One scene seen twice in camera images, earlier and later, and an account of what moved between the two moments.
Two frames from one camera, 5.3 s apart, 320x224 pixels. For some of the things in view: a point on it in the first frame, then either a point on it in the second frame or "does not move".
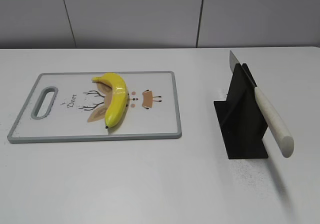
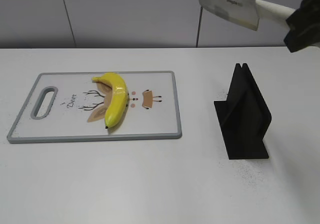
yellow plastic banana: x=119 y=98 does not move
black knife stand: x=241 y=123 does not move
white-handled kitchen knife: x=276 y=127 to x=229 y=2
